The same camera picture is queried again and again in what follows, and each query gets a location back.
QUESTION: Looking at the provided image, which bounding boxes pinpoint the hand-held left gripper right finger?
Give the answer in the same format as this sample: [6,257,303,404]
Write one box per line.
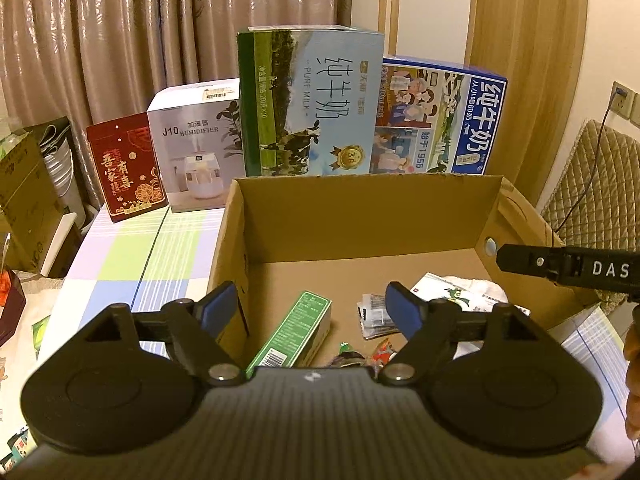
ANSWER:
[377,281,540,387]

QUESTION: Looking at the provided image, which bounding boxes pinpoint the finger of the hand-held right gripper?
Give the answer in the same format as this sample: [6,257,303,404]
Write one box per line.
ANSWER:
[496,243,568,282]

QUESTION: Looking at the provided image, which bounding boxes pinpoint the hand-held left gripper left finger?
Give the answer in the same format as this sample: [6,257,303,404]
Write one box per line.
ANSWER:
[85,281,247,387]

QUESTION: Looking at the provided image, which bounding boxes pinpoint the white printed sachet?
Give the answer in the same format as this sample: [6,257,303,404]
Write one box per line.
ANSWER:
[356,292,402,342]

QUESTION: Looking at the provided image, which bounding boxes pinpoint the white ointment box bird print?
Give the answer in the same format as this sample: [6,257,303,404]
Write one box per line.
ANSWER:
[411,272,483,307]

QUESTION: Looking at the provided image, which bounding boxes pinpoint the red orange snack wrapper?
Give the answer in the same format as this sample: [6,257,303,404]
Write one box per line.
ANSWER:
[371,339,398,368]

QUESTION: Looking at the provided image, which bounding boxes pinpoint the dark snack wrapper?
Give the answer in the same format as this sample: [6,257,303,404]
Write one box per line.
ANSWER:
[331,342,367,367]

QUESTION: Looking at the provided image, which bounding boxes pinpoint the green medicine box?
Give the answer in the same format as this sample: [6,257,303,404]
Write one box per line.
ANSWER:
[245,290,333,380]

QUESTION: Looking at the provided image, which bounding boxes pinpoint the brown cardboard box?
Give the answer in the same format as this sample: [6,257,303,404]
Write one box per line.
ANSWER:
[207,175,601,368]

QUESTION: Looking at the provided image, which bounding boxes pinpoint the person's right hand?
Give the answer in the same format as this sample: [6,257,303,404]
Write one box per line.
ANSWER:
[621,310,640,441]

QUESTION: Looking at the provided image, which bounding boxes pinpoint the chair with quilted cover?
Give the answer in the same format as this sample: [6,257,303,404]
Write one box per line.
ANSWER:
[539,119,640,313]

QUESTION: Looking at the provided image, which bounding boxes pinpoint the checked tablecloth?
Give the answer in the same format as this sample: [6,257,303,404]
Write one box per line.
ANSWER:
[47,204,637,467]

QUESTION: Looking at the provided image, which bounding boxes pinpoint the white humidifier box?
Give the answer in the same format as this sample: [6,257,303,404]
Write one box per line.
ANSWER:
[146,77,242,213]

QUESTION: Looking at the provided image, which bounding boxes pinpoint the red gift box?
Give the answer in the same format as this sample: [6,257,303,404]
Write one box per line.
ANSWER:
[86,112,168,223]

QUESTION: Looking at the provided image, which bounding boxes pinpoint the wooden door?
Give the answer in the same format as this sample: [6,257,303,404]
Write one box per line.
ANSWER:
[467,0,588,206]

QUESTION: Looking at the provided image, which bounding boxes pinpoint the printed floor mat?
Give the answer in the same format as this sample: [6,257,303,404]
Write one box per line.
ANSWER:
[0,275,66,476]

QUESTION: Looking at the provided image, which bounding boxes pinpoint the dark red box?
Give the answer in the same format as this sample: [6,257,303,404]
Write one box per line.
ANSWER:
[0,267,27,347]

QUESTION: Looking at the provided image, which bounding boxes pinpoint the green and blue milk carton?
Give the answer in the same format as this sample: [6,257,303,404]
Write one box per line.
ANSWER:
[236,24,386,178]

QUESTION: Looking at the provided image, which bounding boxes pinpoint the olive cardboard box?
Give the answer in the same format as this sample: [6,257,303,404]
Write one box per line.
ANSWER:
[0,129,68,277]

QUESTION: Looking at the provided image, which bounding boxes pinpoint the wooden sticks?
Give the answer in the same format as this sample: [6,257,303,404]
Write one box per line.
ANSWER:
[378,0,402,57]

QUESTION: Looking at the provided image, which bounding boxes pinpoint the beige curtain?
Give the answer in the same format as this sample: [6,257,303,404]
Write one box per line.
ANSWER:
[0,0,353,206]

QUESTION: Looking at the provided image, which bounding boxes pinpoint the black cable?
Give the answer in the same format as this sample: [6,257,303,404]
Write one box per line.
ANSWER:
[550,87,623,233]

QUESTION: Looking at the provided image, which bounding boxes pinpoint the wall socket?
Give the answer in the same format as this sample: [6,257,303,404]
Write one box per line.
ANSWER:
[611,81,640,128]

